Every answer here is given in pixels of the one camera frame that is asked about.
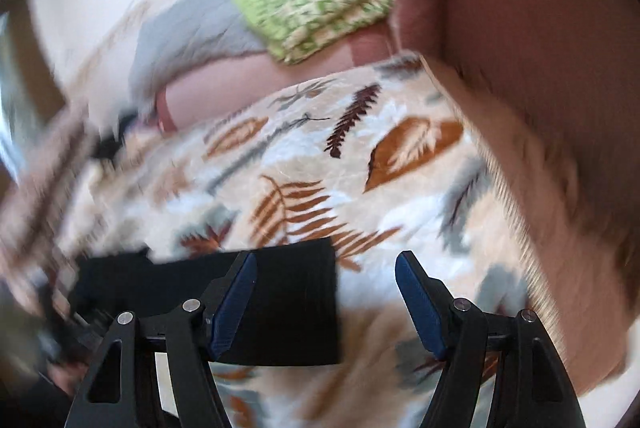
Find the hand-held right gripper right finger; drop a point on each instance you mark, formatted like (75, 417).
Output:
(420, 303)

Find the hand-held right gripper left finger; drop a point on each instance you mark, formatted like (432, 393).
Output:
(235, 303)

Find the black pants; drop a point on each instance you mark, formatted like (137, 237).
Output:
(290, 298)

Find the striped brown cloth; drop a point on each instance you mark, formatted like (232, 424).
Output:
(45, 208)

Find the leaf print fleece blanket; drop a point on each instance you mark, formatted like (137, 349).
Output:
(350, 168)

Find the beige sheet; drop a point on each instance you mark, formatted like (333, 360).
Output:
(550, 188)

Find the grey quilted blanket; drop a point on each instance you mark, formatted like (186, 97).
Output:
(190, 38)

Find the pink fabric sofa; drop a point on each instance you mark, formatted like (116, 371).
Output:
(525, 8)

